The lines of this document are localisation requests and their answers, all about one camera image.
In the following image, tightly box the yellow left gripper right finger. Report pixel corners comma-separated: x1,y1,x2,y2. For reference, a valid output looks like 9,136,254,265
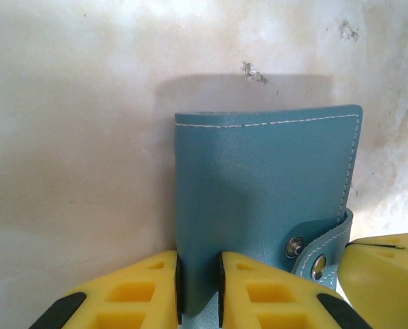
219,250,372,329

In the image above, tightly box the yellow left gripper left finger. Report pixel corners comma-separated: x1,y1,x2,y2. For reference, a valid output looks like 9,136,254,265
28,249,184,329

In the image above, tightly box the blue leather card holder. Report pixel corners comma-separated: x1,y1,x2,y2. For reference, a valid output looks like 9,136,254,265
173,103,364,329

